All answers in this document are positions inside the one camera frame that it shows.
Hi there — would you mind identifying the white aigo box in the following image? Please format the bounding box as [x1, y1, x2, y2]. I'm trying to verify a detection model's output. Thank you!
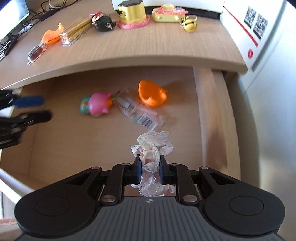
[111, 0, 287, 72]

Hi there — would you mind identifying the biscuit sticks pack pink eraser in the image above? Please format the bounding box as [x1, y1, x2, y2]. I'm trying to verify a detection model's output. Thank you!
[60, 18, 93, 47]

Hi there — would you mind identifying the pink pig toy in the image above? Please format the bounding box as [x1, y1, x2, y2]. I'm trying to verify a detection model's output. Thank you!
[80, 92, 113, 116]

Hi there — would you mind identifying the wooden drawer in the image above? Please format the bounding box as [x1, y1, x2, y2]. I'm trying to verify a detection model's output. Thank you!
[1, 67, 241, 189]

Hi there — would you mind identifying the yellow brown flower-lid toy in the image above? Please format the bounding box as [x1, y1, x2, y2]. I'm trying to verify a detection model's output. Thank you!
[117, 0, 149, 30]

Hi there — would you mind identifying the black round figure keychain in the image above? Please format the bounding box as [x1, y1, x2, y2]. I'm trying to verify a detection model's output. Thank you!
[90, 11, 116, 32]

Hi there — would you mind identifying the white lace scrunchie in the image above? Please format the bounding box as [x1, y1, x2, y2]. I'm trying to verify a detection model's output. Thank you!
[131, 131, 176, 196]

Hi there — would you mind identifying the black computer monitor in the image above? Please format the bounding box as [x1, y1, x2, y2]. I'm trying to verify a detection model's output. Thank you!
[0, 0, 29, 40]

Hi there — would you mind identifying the black keyboard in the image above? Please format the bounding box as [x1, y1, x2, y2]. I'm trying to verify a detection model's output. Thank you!
[0, 34, 19, 61]

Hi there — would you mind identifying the black cable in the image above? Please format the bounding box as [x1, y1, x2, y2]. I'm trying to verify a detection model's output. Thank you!
[14, 0, 79, 28]

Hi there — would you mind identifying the pink yellow toy camera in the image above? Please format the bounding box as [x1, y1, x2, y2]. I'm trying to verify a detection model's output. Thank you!
[152, 4, 189, 23]

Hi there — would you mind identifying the small orange plastic piece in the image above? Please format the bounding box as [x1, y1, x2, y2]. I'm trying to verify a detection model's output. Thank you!
[41, 23, 64, 44]

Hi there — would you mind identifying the clear barcode blister pack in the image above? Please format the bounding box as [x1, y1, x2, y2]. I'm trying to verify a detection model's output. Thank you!
[112, 90, 165, 131]

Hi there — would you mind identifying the orange plastic scoop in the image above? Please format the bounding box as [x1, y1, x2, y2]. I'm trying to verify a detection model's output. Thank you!
[138, 80, 167, 108]

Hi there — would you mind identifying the yellow bell keychain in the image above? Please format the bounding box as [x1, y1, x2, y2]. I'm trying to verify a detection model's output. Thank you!
[181, 15, 198, 32]

